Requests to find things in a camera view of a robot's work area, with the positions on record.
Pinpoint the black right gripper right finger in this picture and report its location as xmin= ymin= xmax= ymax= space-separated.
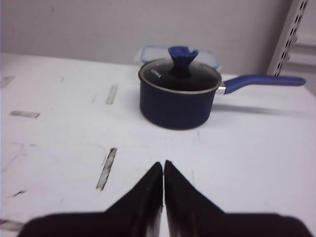
xmin=164 ymin=160 xmax=312 ymax=237

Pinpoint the clear container blue-rimmed lid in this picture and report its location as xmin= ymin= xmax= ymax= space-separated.
xmin=134 ymin=45 xmax=221 ymax=72

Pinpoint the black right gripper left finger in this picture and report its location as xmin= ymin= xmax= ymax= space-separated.
xmin=19 ymin=162 xmax=163 ymax=237

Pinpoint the white slotted shelf rail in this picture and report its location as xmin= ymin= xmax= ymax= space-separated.
xmin=267 ymin=0 xmax=316 ymax=77

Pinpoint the dark blue saucepan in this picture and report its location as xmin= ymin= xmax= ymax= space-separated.
xmin=140 ymin=75 xmax=306 ymax=130

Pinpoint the glass lid blue knob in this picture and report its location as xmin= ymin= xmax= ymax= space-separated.
xmin=138 ymin=46 xmax=222 ymax=94

